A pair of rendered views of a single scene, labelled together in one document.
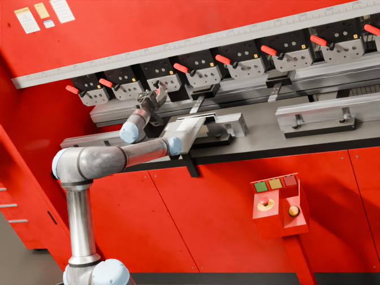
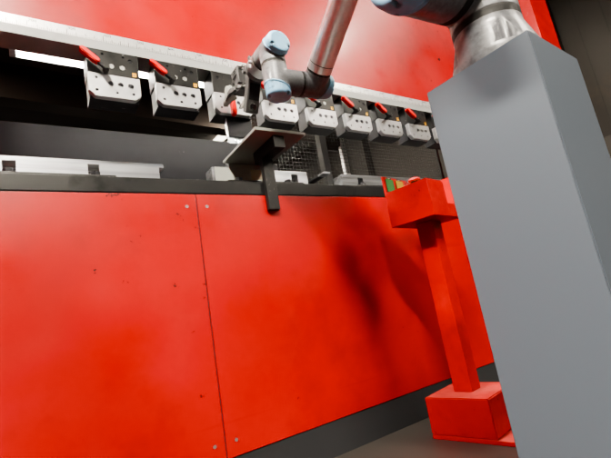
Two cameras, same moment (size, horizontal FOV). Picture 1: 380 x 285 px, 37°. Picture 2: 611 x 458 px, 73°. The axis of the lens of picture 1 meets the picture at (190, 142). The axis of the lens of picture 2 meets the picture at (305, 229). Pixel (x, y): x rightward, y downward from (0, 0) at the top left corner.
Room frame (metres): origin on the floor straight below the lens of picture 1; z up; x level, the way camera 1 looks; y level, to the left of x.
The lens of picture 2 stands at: (1.66, 1.19, 0.43)
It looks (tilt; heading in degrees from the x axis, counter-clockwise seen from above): 11 degrees up; 293
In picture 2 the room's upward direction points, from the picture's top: 10 degrees counter-clockwise
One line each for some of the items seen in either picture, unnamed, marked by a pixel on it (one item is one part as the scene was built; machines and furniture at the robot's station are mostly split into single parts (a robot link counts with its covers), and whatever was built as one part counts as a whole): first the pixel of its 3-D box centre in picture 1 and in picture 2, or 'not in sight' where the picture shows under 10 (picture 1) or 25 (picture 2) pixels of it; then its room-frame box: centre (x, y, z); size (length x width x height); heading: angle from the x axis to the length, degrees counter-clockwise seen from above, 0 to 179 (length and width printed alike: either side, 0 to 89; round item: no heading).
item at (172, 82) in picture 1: (163, 72); (228, 99); (2.39, -0.02, 1.26); 0.15 x 0.09 x 0.17; 57
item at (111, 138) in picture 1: (103, 143); (74, 178); (2.67, 0.42, 0.92); 0.50 x 0.06 x 0.10; 57
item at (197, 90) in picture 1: (201, 96); not in sight; (2.51, -0.14, 1.01); 0.26 x 0.12 x 0.05; 147
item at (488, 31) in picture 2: not in sight; (492, 50); (1.56, 0.44, 0.82); 0.15 x 0.15 x 0.10
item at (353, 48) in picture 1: (341, 37); (383, 123); (1.95, -0.70, 1.26); 0.15 x 0.09 x 0.17; 57
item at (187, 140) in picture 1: (179, 137); (262, 148); (2.25, 0.03, 1.00); 0.26 x 0.18 x 0.01; 147
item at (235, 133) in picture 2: (179, 95); (239, 132); (2.37, -0.05, 1.13); 0.10 x 0.02 x 0.10; 57
